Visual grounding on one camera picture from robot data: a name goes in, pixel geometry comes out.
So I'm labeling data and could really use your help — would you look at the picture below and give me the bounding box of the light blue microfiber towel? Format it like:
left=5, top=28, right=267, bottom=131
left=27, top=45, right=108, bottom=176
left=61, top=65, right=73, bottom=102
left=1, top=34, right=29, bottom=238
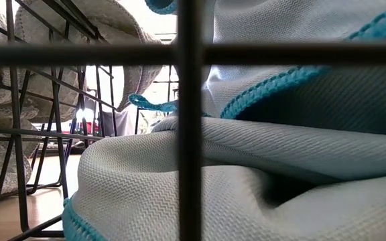
left=128, top=0, right=386, bottom=137
left=61, top=115, right=386, bottom=241

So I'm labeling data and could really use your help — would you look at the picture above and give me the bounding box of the grey cloth cover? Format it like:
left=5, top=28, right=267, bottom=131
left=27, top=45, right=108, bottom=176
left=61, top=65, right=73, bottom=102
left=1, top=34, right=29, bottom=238
left=99, top=106, right=137, bottom=137

